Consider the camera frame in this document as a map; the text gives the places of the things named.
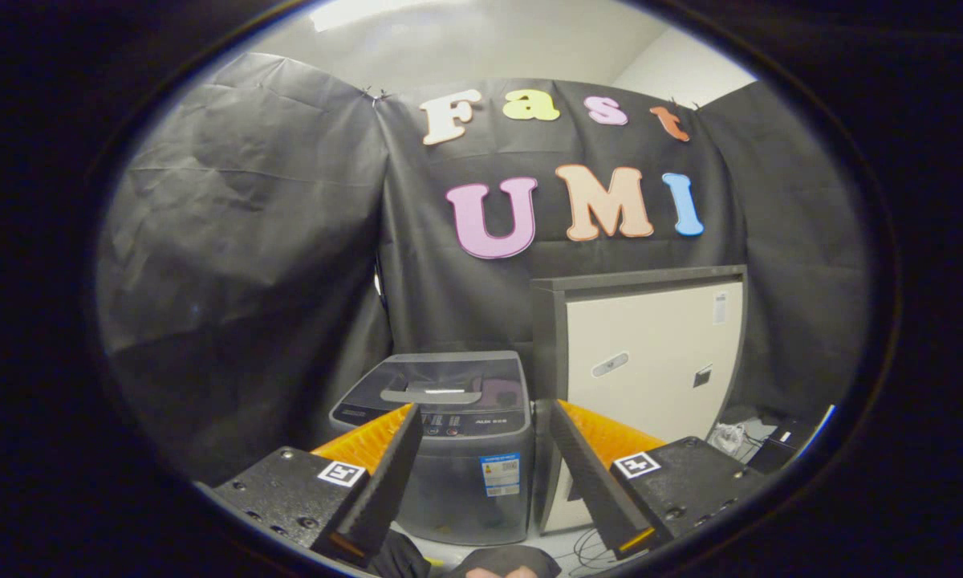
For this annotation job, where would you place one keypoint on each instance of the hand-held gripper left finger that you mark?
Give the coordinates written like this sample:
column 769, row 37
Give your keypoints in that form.
column 377, row 490

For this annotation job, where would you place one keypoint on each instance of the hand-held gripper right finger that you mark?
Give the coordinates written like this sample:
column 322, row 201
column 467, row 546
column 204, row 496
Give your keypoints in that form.
column 594, row 482

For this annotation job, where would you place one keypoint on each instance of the grey top-load washing machine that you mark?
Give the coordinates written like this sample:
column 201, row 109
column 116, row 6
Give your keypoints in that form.
column 457, row 490

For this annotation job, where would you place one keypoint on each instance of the person's dark trouser leg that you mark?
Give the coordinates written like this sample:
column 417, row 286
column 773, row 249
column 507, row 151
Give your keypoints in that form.
column 514, row 558

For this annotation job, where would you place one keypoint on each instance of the black box on floor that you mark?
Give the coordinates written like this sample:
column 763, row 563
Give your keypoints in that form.
column 770, row 453

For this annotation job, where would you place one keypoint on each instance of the black backdrop cloth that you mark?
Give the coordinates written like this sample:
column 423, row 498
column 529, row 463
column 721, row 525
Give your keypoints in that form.
column 249, row 281

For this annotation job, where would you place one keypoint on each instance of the ceiling light panel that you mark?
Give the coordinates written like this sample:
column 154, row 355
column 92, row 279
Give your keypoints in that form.
column 385, row 12

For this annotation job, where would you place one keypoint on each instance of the beige cabinet with dark frame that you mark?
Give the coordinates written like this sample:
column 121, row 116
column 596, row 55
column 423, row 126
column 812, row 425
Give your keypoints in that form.
column 650, row 345

